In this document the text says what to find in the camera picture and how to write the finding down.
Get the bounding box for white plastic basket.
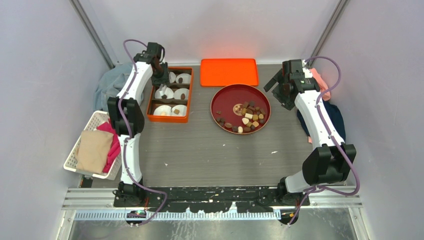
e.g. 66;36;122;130
63;110;122;181

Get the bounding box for beige cloth in basket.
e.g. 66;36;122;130
76;130;113;174

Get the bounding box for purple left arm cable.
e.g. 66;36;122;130
117;39;169;227

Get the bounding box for silver metal tongs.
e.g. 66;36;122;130
158;83;168;98

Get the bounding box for light blue cloth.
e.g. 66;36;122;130
93;63;133;112

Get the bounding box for pink cloth in basket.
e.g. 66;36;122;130
96;119;121;173

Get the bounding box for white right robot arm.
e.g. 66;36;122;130
263;59;357;206

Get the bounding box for orange box lid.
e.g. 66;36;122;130
200;58;259;87

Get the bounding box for aluminium frame rail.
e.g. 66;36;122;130
61;188;363;221

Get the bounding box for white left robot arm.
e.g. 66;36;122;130
107;42;170;207

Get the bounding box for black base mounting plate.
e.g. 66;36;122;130
113;186;304;213

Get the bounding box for navy blue cloth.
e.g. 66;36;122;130
296;100;346;144

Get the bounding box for round red lacquer tray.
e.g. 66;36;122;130
210;84;271;135

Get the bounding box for orange chocolate box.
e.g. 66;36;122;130
146;67;194;124

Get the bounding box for salmon pink cloth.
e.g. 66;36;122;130
310;68;331;101

